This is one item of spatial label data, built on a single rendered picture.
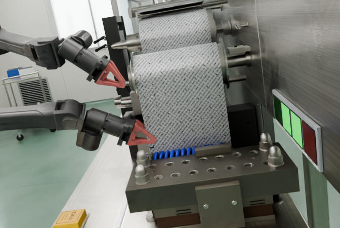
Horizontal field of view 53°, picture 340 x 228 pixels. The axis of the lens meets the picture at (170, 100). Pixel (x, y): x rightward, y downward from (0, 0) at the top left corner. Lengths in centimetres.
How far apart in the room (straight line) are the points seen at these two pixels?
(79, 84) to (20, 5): 181
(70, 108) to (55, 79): 610
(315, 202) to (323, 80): 85
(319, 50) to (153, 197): 52
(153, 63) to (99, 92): 592
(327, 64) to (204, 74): 51
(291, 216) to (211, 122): 31
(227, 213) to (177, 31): 61
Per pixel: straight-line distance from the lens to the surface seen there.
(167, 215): 86
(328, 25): 45
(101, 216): 102
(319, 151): 53
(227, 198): 81
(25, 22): 714
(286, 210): 92
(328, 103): 48
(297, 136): 62
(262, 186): 83
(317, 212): 131
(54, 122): 97
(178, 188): 81
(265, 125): 101
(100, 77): 96
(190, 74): 92
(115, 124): 95
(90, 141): 100
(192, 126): 96
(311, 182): 125
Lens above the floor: 140
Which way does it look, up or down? 14 degrees down
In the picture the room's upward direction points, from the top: 10 degrees counter-clockwise
